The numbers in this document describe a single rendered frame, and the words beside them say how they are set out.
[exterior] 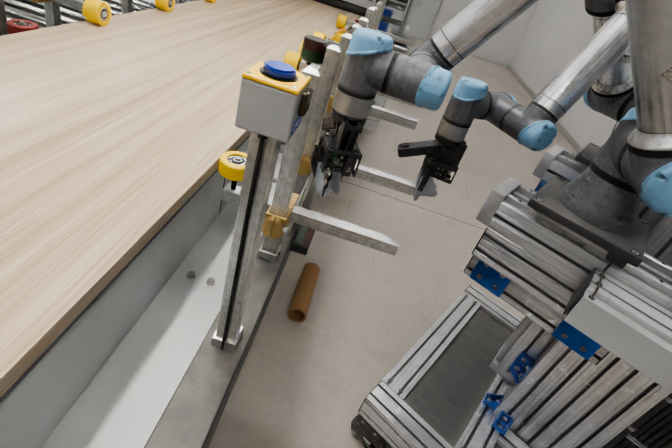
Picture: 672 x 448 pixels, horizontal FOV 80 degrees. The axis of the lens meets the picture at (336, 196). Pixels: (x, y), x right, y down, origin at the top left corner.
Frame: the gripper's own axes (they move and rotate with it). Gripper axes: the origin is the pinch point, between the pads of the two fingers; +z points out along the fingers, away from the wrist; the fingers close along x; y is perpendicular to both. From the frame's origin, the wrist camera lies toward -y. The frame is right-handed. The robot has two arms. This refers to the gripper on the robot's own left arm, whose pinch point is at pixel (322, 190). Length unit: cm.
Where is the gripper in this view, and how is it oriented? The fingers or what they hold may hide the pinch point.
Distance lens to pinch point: 90.5
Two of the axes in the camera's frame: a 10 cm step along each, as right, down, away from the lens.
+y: 1.7, 5.7, -8.0
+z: -2.7, 8.1, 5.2
